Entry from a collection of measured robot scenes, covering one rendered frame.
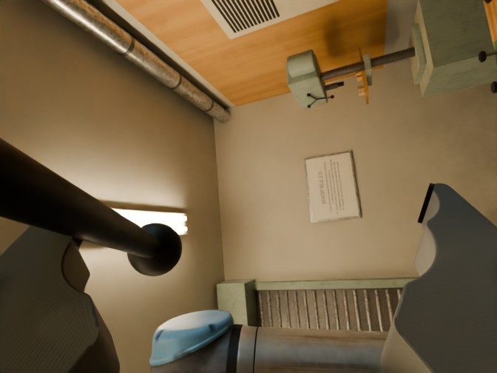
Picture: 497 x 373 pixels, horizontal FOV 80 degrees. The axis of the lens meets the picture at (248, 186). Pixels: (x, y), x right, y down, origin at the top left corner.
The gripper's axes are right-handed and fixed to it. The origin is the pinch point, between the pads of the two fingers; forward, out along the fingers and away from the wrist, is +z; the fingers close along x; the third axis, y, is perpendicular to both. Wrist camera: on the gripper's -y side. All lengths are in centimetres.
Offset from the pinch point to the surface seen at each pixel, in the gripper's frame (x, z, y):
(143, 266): -6.9, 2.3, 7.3
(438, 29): 111, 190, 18
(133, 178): -90, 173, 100
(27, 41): -118, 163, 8
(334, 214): 70, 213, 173
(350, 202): 85, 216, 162
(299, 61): 30, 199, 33
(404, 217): 125, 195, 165
